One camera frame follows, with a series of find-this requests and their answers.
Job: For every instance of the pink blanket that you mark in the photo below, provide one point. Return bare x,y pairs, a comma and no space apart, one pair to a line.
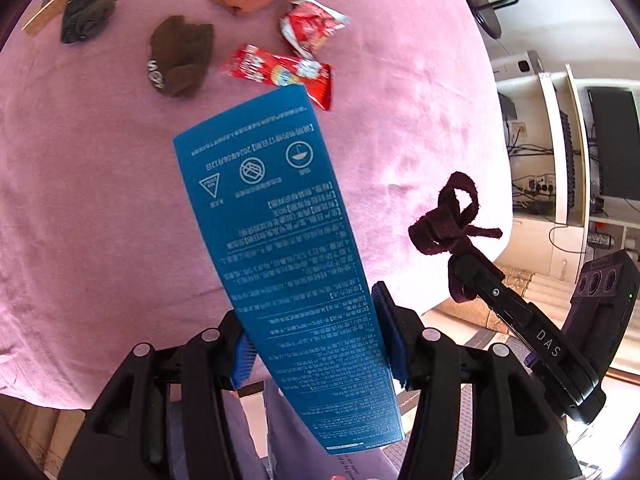
100,210

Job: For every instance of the crumpled red snack wrapper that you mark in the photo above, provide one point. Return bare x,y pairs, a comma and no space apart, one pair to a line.
307,25

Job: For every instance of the dark brown sock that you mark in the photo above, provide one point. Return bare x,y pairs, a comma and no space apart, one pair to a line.
180,55

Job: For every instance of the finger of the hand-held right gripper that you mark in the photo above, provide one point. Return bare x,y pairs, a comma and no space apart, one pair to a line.
492,290

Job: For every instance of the white desk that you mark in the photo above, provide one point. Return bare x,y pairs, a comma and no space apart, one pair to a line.
552,105

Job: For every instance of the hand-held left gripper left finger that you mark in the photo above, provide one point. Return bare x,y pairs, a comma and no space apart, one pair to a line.
245,360

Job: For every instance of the cardboard box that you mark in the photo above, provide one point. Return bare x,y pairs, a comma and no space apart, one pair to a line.
35,425

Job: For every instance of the flat red snack wrapper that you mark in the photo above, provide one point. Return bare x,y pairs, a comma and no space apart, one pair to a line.
270,67

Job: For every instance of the black monitor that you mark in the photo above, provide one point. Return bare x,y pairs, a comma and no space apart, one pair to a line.
617,145

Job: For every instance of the dark grey sock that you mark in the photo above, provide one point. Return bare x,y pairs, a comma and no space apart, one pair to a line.
85,15

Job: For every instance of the blue printed carton box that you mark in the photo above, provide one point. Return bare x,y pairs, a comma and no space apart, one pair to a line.
280,220

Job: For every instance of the white power strip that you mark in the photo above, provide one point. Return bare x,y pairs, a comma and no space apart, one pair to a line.
542,185

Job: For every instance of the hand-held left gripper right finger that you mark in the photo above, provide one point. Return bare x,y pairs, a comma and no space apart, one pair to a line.
392,340

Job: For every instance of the dark maroon cloth strip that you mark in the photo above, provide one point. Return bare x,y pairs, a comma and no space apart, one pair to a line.
440,230

